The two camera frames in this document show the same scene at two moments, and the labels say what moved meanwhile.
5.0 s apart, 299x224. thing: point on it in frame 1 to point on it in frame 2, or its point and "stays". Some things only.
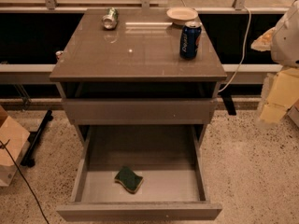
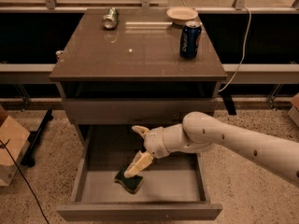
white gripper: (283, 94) to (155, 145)
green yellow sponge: (129, 180) stays
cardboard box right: (293, 113) stays
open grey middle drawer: (167, 157) stays
